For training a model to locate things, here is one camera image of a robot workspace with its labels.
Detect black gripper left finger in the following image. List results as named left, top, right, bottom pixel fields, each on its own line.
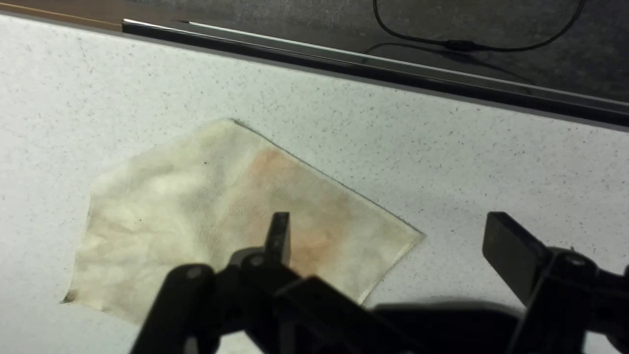
left=130, top=210, right=395, bottom=354

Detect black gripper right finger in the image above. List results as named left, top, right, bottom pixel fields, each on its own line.
left=481, top=210, right=629, bottom=354

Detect beige stained towel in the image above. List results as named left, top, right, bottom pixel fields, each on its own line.
left=61, top=116, right=426, bottom=326

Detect thin black floor cable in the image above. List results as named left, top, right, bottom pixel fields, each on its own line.
left=371, top=0, right=588, bottom=55

